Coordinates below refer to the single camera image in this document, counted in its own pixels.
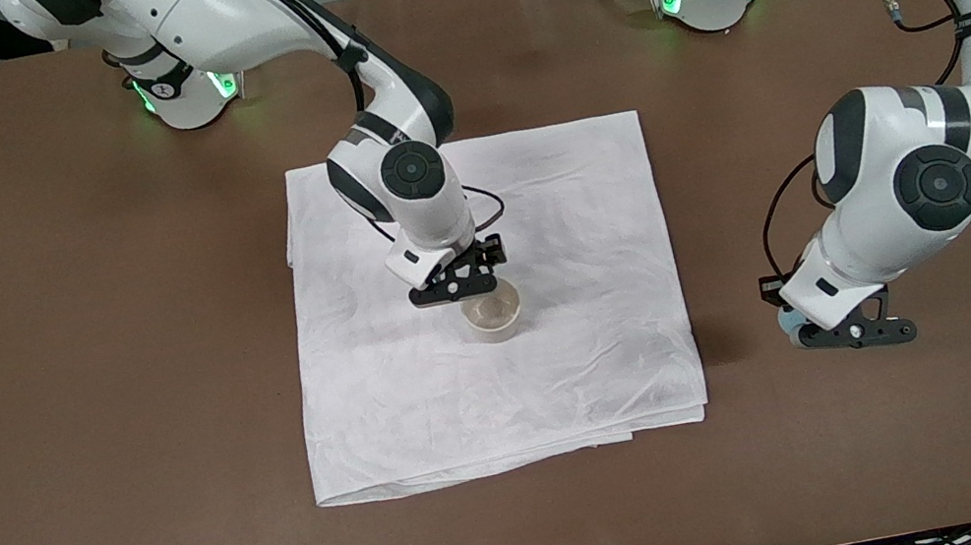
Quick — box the white mug with black handle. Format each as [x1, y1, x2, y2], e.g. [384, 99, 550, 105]
[456, 275, 528, 349]

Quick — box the white folded cloth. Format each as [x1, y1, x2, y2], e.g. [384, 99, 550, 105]
[257, 104, 718, 513]

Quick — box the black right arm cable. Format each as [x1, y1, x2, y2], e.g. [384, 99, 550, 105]
[227, 0, 510, 273]

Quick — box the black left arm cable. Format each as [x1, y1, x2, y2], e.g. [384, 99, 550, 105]
[705, 0, 971, 312]

